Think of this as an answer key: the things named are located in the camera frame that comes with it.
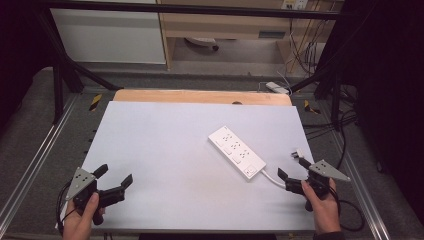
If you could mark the aluminium rail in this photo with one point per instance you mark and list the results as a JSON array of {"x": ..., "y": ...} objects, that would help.
[
  {"x": 36, "y": 153},
  {"x": 366, "y": 196}
]

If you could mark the person's left hand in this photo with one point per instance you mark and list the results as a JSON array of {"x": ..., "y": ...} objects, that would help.
[{"x": 78, "y": 223}]

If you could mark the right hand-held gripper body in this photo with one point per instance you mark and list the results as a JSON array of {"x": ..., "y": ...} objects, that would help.
[{"x": 325, "y": 170}]

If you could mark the black curtain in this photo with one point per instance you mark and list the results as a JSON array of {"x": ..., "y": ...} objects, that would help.
[
  {"x": 386, "y": 83},
  {"x": 16, "y": 50}
]

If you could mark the person's right hand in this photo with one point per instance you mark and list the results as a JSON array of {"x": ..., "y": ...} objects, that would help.
[{"x": 323, "y": 213}]

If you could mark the white table mat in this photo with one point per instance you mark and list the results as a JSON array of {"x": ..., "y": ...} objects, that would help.
[{"x": 160, "y": 160}]

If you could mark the white cabinet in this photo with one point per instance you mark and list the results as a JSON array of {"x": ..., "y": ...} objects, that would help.
[{"x": 106, "y": 36}]

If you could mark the wooden desk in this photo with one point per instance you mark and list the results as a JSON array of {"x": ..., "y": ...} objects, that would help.
[{"x": 216, "y": 28}]

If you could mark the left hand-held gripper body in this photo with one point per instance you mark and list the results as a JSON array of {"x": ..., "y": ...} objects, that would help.
[{"x": 81, "y": 181}]

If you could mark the white chair base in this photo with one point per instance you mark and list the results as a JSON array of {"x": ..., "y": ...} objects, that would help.
[{"x": 201, "y": 41}]

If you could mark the black metal frame stand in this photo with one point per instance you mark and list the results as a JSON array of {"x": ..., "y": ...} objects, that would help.
[
  {"x": 336, "y": 100},
  {"x": 58, "y": 96}
]

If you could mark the white plug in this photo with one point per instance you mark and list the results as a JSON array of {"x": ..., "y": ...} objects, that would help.
[{"x": 297, "y": 154}]

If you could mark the black horizontal frame bar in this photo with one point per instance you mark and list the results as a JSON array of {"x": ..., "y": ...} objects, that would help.
[{"x": 200, "y": 9}]

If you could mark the white wall socket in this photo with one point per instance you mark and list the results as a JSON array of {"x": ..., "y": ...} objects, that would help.
[{"x": 295, "y": 4}]

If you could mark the white floor power strip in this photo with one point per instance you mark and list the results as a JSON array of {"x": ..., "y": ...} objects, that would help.
[{"x": 276, "y": 87}]

